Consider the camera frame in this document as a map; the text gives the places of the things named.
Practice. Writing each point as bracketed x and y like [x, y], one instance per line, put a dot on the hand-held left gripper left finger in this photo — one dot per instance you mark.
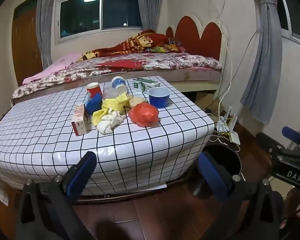
[81, 173]

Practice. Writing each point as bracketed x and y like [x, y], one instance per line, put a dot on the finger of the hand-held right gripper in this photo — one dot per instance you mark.
[293, 133]
[267, 142]

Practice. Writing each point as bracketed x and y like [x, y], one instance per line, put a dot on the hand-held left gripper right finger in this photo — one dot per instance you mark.
[212, 177]

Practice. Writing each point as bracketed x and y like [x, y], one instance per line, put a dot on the black bucket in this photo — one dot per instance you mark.
[230, 160]

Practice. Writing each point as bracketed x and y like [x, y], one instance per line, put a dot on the red white cigarette box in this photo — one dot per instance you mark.
[80, 126]

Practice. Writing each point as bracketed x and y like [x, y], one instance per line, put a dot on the white tissue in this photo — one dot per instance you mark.
[110, 120]

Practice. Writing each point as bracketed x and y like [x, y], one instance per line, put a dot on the blue face mask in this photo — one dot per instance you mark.
[93, 103]

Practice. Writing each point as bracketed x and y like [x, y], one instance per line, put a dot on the yellow cloth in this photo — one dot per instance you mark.
[112, 103]

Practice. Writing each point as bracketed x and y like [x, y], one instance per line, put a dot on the red paper cup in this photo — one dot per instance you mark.
[93, 90]

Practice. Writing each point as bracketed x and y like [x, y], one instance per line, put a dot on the clear crushed plastic bottle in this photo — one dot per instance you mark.
[110, 92]

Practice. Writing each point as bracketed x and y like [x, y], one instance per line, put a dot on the red plastic bag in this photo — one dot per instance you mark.
[143, 113]

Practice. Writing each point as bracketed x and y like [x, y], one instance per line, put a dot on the blue paper bowl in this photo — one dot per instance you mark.
[158, 100]

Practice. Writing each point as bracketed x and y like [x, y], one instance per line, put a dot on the blue white paper cup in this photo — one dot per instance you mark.
[118, 82]

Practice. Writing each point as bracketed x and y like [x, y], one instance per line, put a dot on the green white carton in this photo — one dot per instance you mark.
[145, 83]

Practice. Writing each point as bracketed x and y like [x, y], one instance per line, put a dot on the person's right hand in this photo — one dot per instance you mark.
[298, 205]

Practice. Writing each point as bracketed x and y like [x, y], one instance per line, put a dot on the white modem box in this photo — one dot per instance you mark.
[234, 138]

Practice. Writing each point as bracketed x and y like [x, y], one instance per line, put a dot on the white router with antennas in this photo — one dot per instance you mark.
[223, 125]

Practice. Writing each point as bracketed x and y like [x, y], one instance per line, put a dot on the white grid tablecloth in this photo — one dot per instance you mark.
[40, 130]

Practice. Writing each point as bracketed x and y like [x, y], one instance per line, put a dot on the cardboard box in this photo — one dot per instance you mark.
[205, 100]

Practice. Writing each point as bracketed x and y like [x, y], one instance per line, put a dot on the mattress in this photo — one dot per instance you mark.
[190, 76]

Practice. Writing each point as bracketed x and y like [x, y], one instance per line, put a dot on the pink blanket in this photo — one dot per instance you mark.
[52, 67]

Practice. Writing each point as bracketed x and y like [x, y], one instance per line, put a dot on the sliding glass window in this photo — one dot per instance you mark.
[297, 22]
[90, 10]

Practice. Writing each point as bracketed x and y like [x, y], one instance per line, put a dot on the bed with floral bedding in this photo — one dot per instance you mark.
[152, 62]

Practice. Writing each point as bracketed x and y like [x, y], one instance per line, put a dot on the red padded headboard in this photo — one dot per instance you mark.
[190, 35]

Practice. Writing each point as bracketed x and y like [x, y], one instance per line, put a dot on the wooden door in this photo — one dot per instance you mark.
[26, 45]

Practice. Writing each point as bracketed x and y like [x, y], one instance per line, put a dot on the red printed blanket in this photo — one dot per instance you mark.
[140, 42]

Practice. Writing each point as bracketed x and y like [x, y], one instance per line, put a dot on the cream bed frame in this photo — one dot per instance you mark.
[197, 86]

